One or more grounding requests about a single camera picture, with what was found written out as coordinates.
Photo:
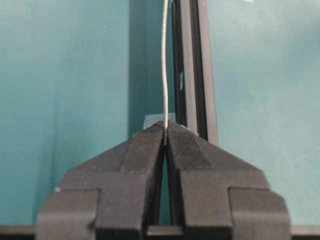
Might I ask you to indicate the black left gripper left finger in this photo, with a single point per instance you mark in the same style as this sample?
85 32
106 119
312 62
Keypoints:
113 196

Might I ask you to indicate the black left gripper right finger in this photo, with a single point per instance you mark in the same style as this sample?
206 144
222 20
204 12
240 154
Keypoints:
215 195

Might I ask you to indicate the small tape piece on table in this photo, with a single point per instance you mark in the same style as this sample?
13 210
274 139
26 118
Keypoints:
151 119

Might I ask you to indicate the black aluminium rail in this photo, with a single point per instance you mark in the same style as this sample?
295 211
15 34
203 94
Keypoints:
194 96

